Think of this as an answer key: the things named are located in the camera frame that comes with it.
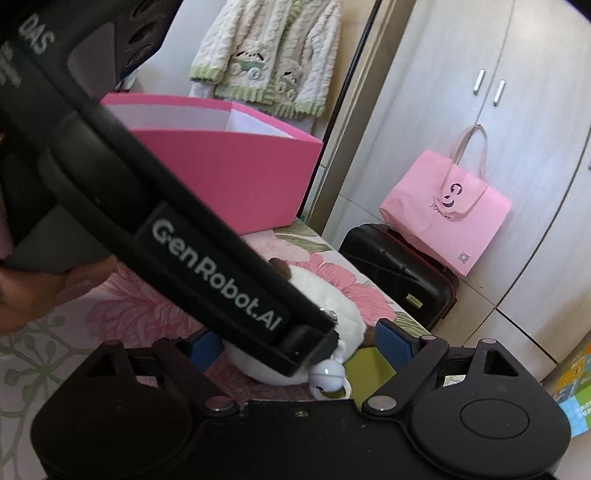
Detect white panda plush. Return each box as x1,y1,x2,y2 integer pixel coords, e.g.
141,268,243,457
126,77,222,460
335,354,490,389
223,257,380,400

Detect person's left hand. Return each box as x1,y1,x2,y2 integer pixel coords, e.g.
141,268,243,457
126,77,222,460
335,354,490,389
0,256,118,337

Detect black suitcase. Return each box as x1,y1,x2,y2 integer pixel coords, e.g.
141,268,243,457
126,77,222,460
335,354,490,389
339,224,459,330

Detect floral bed sheet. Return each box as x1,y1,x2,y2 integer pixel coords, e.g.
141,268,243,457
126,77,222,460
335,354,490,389
1,221,427,479

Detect pink paper shopping bag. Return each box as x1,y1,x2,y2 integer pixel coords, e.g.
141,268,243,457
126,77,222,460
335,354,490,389
380,124,512,277

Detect colourful gift bag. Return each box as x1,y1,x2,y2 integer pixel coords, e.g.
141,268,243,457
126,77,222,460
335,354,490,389
552,343,591,438

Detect pink storage box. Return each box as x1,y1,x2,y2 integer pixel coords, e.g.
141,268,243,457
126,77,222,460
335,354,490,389
102,93,322,235

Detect cream knitted sweater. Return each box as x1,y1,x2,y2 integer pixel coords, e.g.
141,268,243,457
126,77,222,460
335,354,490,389
189,0,342,119

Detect white wardrobe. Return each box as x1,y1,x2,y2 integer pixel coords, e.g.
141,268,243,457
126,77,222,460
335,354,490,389
324,1,590,378

